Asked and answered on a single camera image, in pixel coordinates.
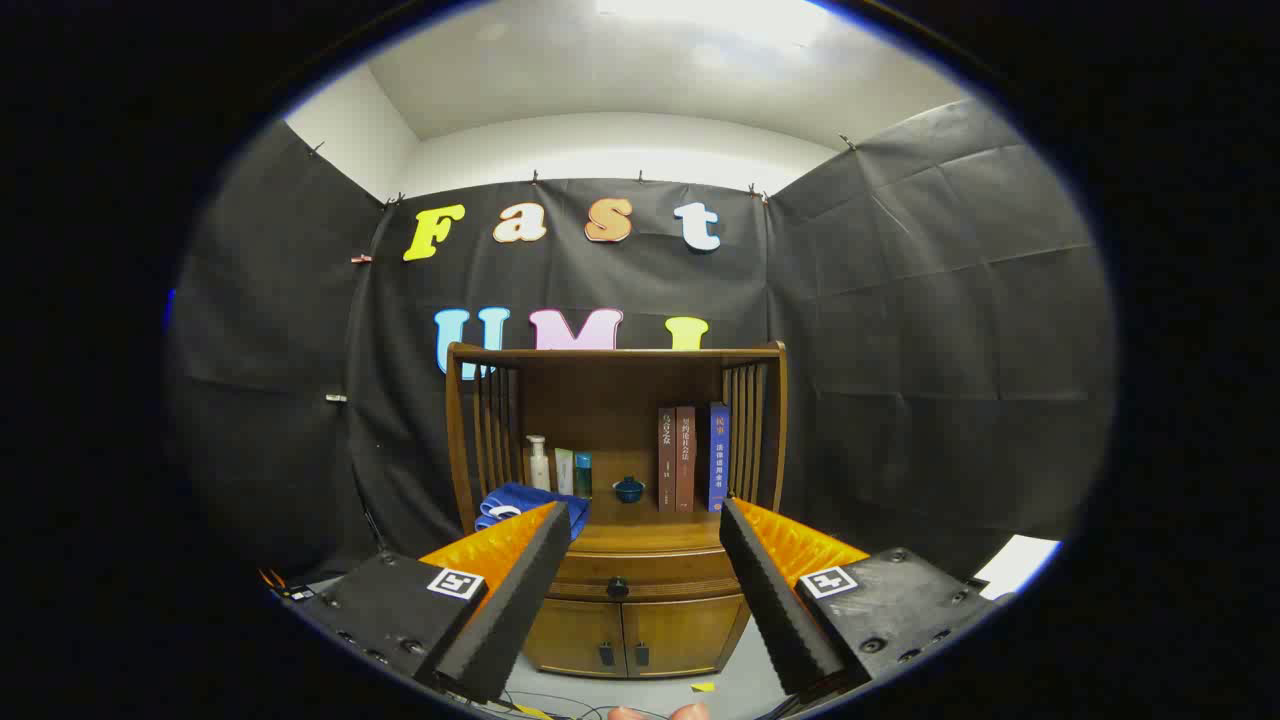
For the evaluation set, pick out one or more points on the reddish brown book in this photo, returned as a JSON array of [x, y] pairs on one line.
[[685, 460]]

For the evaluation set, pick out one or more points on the blue book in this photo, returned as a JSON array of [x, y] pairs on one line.
[[718, 460]]

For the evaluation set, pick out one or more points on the dark brown book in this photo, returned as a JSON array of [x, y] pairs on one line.
[[667, 460]]

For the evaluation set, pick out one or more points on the wooden cabinet door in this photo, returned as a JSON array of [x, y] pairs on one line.
[[685, 630], [580, 635]]

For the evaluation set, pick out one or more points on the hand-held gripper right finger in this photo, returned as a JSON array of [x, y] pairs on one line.
[[775, 610]]

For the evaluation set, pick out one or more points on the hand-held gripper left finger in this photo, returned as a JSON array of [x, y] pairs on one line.
[[520, 600]]

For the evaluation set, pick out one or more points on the wooden cabinet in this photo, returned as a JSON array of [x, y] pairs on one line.
[[600, 400]]

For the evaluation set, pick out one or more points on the white and green tube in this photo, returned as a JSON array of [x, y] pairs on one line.
[[564, 473]]

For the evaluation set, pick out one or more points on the wooden drawer with black knob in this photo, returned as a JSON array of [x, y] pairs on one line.
[[660, 570]]

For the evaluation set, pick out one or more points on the blue capped bottle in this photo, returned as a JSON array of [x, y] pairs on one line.
[[583, 476]]

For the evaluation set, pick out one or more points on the blue lidded teacup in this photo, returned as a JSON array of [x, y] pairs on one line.
[[629, 491]]

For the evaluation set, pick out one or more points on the wooden countertop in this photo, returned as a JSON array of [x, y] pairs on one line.
[[650, 530]]

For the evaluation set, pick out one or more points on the white pump bottle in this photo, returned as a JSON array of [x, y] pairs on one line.
[[539, 468]]

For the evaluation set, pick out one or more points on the blue folded towel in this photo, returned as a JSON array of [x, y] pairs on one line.
[[520, 497]]

